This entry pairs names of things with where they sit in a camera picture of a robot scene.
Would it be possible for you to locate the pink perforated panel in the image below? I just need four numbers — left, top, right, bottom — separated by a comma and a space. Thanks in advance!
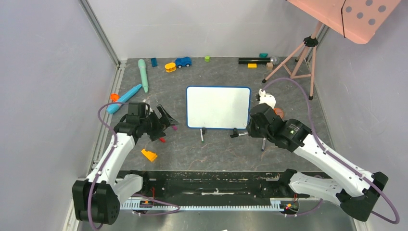
288, 0, 401, 44

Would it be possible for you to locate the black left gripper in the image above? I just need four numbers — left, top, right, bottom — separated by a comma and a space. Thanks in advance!
140, 104, 179, 141

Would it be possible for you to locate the yellow oval toy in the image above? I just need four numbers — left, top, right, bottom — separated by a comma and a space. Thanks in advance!
165, 62, 177, 73

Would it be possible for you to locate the orange window toy block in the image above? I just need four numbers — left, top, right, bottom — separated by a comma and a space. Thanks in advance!
274, 107, 284, 119

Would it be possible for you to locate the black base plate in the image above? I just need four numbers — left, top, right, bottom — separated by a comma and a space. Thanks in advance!
90, 169, 310, 207

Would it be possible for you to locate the black tube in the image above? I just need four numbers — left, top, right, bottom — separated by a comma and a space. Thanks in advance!
238, 57, 272, 64

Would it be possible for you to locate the wooden cube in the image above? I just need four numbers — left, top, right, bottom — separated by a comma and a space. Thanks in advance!
266, 63, 274, 70

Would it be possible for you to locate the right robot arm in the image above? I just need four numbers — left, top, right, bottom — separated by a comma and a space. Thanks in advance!
247, 103, 389, 222

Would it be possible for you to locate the orange toy piece left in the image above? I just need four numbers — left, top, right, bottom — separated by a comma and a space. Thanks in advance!
110, 93, 120, 102

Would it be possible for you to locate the large mint toy marker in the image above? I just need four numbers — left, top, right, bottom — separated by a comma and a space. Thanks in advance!
138, 59, 149, 93

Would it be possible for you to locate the black cap marker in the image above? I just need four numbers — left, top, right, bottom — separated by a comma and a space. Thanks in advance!
230, 132, 248, 138

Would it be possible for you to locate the pink tripod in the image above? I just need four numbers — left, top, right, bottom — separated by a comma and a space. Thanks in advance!
262, 21, 323, 100

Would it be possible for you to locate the blue cap marker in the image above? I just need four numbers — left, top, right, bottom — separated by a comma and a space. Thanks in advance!
261, 138, 267, 152

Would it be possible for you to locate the yellow toy block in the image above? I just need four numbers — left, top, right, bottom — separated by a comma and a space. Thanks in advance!
141, 149, 158, 162

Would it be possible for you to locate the green cap marker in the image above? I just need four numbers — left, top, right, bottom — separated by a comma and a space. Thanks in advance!
200, 128, 204, 143

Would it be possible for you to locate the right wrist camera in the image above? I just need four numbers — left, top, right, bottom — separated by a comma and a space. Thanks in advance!
256, 89, 276, 109

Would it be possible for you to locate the blue framed whiteboard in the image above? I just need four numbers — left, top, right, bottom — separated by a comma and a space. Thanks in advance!
186, 86, 251, 129

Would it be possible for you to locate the aluminium rail frame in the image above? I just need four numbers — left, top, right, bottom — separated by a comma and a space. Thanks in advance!
62, 0, 370, 231

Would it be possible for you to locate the blue toy car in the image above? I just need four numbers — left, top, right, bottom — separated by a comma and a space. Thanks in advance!
175, 56, 192, 68

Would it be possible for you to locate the dark blue block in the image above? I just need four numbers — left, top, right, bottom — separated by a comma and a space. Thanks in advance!
151, 58, 158, 67

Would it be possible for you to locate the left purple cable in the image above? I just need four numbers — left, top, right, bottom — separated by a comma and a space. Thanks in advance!
87, 102, 181, 231

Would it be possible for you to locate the large blue toy marker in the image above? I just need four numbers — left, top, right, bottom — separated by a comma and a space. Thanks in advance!
106, 84, 142, 115

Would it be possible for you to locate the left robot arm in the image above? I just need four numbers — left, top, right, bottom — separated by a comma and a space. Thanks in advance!
72, 102, 179, 231

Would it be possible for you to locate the clear ball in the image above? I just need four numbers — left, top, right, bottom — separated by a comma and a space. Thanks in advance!
270, 56, 281, 65

